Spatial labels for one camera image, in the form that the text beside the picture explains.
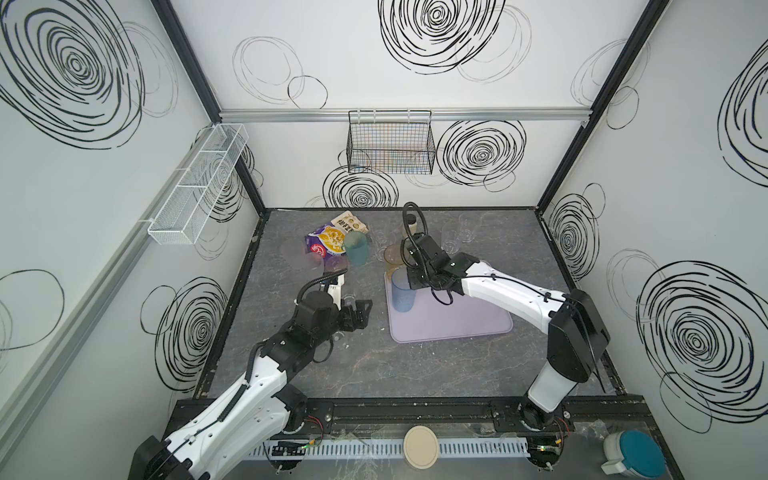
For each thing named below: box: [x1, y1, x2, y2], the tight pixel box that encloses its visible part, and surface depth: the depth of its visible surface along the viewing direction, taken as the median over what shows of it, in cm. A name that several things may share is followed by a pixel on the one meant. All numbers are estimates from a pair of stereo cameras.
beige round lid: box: [403, 425, 439, 470], surface depth 66 cm
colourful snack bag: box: [305, 211, 369, 263], surface depth 111 cm
